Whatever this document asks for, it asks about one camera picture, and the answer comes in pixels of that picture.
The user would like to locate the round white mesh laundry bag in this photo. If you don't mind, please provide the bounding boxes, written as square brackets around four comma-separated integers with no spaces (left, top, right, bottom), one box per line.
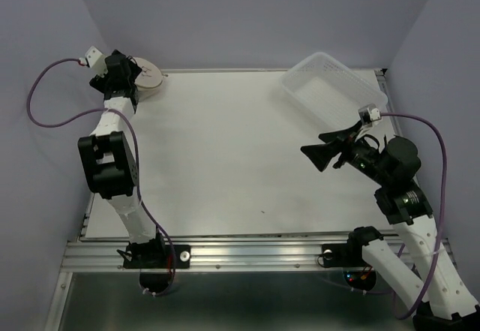
[133,57,164,101]

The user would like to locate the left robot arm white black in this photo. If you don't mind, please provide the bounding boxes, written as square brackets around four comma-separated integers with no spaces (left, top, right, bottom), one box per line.
[77,47,171,269]

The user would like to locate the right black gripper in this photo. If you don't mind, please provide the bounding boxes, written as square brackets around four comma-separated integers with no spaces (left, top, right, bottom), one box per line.
[299,119,392,185]

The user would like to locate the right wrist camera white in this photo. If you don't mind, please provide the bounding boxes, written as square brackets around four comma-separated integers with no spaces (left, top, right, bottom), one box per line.
[358,104,382,127]

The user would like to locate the aluminium mounting rail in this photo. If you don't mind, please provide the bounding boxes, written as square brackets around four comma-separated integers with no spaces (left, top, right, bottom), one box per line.
[59,235,459,274]

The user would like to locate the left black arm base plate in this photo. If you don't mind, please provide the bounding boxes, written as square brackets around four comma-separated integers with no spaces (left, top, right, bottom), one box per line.
[116,242,173,269]

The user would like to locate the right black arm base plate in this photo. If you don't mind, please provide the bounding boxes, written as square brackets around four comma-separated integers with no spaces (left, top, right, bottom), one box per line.
[316,243,365,268]

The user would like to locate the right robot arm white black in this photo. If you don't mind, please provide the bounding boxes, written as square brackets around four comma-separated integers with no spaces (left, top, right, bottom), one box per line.
[301,122,479,330]

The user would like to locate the white plastic mesh basket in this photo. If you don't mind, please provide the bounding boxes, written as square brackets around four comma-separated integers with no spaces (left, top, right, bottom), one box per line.
[279,52,388,133]

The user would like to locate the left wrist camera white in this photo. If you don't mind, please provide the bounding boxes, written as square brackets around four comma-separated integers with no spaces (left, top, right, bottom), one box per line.
[79,46,107,77]

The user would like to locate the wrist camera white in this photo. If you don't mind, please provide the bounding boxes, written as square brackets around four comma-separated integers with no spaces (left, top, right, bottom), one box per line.
[358,104,382,127]
[79,46,107,77]

